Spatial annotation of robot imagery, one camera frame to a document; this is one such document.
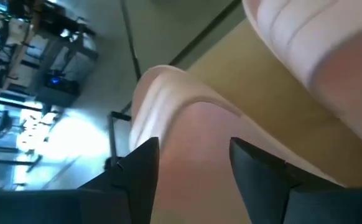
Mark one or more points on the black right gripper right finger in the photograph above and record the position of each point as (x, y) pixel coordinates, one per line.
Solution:
(258, 180)

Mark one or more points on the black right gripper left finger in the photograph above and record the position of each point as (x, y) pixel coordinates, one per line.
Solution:
(143, 174)

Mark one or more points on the pink slide sandal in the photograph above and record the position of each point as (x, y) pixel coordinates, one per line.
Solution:
(324, 40)
(199, 140)

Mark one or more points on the dark side stand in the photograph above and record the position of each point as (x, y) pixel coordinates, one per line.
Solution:
(53, 98)

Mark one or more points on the black box with blue light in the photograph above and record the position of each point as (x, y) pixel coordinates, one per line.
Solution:
(61, 85)

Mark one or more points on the black metal table frame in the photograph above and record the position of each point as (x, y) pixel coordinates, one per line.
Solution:
(112, 140)

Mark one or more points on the wooden shelf black metal frame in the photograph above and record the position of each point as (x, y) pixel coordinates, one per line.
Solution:
(277, 109)

